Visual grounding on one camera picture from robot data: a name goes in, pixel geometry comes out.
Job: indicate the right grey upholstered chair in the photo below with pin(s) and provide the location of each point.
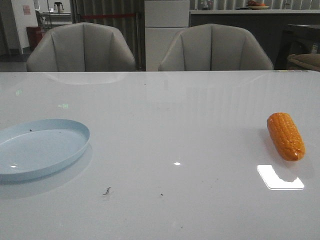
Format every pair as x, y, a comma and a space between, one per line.
215, 47

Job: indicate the grey upholstered chair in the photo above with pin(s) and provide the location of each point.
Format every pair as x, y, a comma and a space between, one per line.
215, 47
82, 47

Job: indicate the tan cushion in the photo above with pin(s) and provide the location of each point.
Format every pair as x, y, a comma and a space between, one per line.
310, 61

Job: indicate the white cabinet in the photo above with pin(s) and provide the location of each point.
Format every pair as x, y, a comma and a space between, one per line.
163, 19

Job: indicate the long dark counter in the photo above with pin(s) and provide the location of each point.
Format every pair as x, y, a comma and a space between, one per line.
266, 25

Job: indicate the red barrier belt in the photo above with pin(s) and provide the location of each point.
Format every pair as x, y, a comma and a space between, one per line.
107, 16

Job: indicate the bowl of fruit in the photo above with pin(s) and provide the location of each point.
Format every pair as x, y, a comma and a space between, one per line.
255, 5

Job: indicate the orange corn cob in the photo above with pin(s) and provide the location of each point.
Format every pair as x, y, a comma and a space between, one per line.
286, 136

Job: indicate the red bin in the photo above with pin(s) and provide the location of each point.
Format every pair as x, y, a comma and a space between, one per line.
34, 34

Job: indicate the left grey upholstered chair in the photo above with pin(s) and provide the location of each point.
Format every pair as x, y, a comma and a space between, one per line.
82, 47

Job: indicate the dark side table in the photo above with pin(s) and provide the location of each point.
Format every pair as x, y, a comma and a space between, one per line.
297, 39

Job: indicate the light blue round plate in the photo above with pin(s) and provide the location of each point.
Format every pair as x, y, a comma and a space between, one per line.
39, 148

